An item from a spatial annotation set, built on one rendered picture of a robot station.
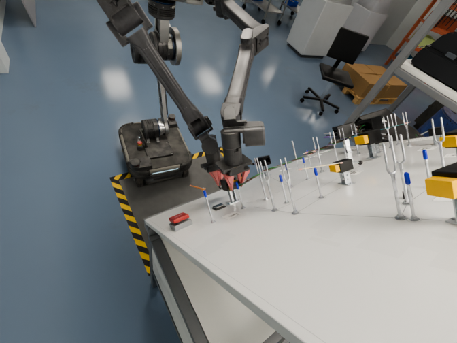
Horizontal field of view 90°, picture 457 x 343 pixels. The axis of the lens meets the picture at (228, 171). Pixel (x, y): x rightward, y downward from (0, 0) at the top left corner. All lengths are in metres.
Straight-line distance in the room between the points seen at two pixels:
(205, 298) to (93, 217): 1.29
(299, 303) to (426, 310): 0.13
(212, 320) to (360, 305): 0.72
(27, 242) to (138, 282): 0.79
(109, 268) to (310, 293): 1.64
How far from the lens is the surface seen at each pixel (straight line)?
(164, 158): 2.04
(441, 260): 0.41
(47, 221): 2.13
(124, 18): 0.81
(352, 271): 0.38
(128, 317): 1.79
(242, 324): 1.01
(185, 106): 0.84
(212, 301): 1.00
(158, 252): 1.03
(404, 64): 1.48
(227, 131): 0.66
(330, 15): 5.52
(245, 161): 0.71
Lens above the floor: 1.76
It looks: 48 degrees down
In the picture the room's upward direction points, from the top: 21 degrees clockwise
